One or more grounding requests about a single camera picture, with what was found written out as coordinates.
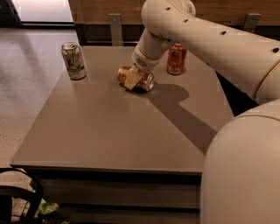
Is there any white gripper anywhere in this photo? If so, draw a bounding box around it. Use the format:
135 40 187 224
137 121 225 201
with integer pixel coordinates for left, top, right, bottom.
124 47 159 90

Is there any metal bracket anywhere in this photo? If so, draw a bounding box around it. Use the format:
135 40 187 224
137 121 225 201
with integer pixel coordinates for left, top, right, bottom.
242 13 261 32
108 13 123 46

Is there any black chair frame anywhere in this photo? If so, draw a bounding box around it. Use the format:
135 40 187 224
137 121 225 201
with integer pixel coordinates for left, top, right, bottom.
0 168 43 224

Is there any left metal bracket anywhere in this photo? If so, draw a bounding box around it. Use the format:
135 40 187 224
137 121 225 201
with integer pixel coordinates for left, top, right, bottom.
108 13 123 46

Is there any green crumpled bag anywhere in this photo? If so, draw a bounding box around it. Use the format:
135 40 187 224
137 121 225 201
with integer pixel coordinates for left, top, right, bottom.
38 199 59 215

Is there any white green soda can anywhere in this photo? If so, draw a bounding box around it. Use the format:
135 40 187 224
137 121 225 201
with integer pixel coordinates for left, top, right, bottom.
61 42 87 81

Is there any red orange soda can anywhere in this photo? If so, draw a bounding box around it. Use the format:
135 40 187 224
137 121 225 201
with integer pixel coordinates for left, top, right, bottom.
166 43 187 75

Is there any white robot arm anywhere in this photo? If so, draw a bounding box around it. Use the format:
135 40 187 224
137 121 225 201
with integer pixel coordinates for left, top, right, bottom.
124 0 280 224

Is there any grey drawer cabinet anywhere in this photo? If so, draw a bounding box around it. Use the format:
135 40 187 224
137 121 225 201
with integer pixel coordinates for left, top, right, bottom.
11 46 233 224

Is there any right metal bracket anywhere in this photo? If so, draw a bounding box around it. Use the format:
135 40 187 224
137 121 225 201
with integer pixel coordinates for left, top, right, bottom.
242 13 261 32

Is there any gold LaCroix can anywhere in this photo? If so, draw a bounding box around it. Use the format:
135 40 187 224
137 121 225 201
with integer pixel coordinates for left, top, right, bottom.
117 66 154 92

